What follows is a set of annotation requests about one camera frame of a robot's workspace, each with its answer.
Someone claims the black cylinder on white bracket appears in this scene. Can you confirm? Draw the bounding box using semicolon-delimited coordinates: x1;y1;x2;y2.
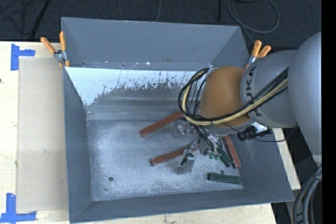
237;123;272;141

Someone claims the pale flat board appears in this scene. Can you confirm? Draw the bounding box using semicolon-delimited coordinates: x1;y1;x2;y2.
16;56;70;214

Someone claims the red-brown flat block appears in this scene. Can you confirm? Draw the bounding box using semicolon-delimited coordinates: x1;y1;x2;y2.
139;111;185;138
150;146;197;167
222;135;242;169

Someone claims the dark green flat block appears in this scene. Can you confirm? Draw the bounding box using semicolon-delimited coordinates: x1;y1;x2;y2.
208;172;244;185
218;152;235;168

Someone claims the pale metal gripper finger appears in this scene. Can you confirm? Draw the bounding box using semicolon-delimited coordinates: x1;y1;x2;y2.
172;124;188;140
177;153;196;175

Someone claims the grey metal bin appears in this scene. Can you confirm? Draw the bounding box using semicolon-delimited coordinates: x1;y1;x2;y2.
60;17;295;223

